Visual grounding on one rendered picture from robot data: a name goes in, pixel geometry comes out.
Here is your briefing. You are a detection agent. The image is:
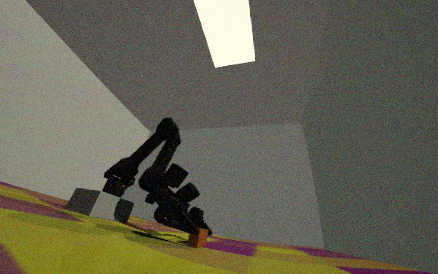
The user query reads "orange block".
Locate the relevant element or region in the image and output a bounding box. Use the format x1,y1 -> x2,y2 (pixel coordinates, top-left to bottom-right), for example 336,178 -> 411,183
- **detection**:
187,229 -> 209,248

